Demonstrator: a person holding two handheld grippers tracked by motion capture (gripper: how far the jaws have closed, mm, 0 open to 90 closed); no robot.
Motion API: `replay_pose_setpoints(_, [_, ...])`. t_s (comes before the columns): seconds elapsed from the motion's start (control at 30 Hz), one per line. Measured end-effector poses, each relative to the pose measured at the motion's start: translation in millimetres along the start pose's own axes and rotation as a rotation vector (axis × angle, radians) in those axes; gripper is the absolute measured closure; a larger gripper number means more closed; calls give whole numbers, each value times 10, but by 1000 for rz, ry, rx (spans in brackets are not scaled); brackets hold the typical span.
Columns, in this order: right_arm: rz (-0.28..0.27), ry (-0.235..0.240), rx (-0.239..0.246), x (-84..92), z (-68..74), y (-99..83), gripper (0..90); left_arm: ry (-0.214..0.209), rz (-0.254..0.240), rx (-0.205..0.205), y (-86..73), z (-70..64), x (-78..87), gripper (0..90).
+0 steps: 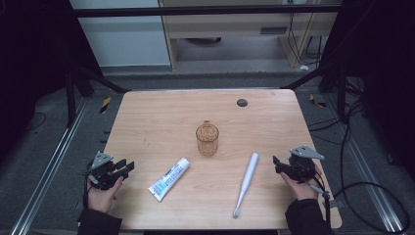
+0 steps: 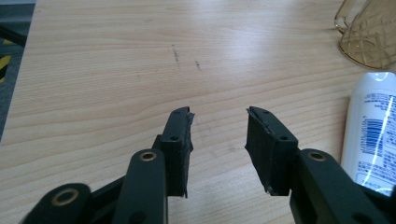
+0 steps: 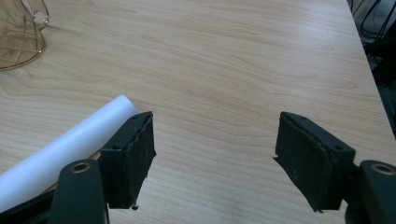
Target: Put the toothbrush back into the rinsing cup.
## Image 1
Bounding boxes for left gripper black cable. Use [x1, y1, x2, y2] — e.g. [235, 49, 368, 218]
[82, 169, 93, 211]

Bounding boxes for long black floor cable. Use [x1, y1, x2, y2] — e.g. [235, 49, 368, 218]
[307, 97, 411, 235]

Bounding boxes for person's left hand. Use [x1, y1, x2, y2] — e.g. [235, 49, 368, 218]
[86, 175, 124, 214]

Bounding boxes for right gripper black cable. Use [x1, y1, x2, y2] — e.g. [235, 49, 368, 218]
[308, 164, 333, 228]

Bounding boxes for white toothpaste tube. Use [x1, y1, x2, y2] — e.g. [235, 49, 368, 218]
[148, 157, 191, 203]

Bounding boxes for black yellow striped tape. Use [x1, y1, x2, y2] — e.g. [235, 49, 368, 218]
[308, 93, 328, 110]
[99, 95, 113, 115]

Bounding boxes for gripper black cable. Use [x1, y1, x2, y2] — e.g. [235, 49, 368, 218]
[308, 164, 333, 228]
[82, 169, 93, 211]

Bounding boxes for black frame strut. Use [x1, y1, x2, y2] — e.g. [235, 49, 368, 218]
[65, 63, 132, 129]
[279, 55, 348, 121]

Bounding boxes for black frame crossbar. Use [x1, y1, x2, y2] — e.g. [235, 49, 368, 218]
[69, 3, 345, 19]

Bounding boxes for metal floor rail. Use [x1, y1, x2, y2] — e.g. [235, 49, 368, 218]
[10, 97, 90, 235]
[321, 92, 406, 235]

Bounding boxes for person's right hand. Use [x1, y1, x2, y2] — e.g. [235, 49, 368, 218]
[279, 164, 323, 202]

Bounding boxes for white cabinet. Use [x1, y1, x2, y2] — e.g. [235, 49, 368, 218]
[69, 0, 172, 69]

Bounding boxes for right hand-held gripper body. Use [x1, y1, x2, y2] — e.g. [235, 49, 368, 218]
[284, 144, 326, 184]

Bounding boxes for light wooden desk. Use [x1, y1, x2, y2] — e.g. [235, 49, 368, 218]
[158, 0, 343, 71]

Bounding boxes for amber glass cup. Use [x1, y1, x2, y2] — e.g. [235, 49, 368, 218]
[195, 119, 220, 158]

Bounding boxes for white electric toothbrush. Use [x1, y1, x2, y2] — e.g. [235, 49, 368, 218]
[232, 152, 260, 219]

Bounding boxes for black curtain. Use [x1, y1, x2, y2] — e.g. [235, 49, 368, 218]
[317, 0, 415, 180]
[0, 0, 103, 165]

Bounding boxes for hanging black cables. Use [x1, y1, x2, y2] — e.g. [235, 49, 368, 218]
[286, 12, 329, 67]

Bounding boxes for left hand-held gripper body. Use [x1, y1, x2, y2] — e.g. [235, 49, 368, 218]
[85, 151, 125, 191]

